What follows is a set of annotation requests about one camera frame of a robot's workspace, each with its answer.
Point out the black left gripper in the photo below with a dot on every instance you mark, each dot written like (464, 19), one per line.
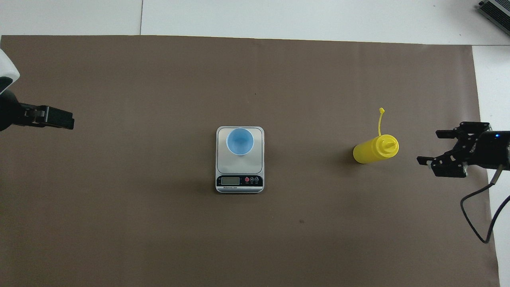
(10, 113)

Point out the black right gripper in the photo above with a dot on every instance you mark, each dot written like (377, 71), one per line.
(496, 151)

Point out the yellow squeeze bottle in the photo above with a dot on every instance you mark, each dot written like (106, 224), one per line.
(372, 151)

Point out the light blue plastic cup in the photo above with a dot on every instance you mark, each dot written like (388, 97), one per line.
(240, 141)

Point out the silver digital kitchen scale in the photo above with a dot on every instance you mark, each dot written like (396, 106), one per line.
(240, 171)

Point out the grey metal device box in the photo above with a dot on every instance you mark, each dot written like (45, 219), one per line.
(496, 12)

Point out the brown paper table mat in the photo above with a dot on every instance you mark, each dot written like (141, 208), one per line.
(255, 239)

